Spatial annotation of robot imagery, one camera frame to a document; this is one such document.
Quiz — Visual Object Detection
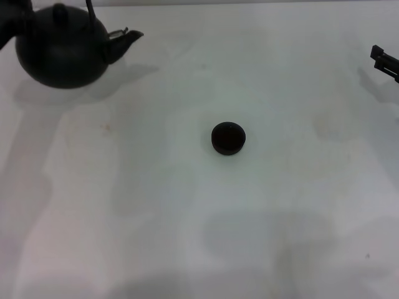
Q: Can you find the black round teapot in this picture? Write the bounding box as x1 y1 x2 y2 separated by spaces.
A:
14 0 145 90

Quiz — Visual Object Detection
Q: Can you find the small black teacup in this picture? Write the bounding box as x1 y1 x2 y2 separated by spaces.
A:
211 121 247 156

